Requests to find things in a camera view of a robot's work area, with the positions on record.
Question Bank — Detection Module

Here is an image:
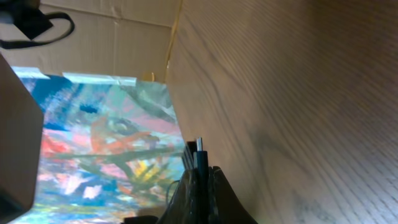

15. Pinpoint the colourful painted board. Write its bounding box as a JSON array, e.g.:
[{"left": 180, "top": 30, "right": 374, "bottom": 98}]
[{"left": 14, "top": 67, "right": 184, "bottom": 224}]

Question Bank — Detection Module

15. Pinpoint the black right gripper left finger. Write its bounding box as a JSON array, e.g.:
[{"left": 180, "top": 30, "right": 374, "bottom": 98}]
[{"left": 157, "top": 170, "right": 198, "bottom": 224}]

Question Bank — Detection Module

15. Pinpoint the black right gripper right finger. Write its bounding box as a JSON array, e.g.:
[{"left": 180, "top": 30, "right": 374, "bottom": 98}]
[{"left": 208, "top": 166, "right": 257, "bottom": 224}]

